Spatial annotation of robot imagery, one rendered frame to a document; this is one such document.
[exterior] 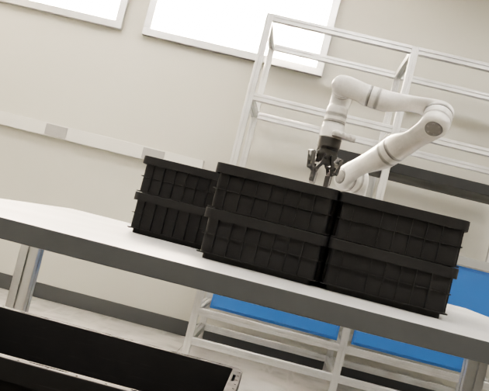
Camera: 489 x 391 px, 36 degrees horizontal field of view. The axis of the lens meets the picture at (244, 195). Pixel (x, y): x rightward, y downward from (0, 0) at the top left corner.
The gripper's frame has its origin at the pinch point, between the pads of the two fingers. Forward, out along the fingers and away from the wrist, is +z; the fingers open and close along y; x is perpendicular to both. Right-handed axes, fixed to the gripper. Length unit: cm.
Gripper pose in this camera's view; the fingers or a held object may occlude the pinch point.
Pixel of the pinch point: (320, 181)
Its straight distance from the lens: 246.6
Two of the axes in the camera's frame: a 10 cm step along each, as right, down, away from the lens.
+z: -2.4, 9.7, -0.3
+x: 5.7, 1.2, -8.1
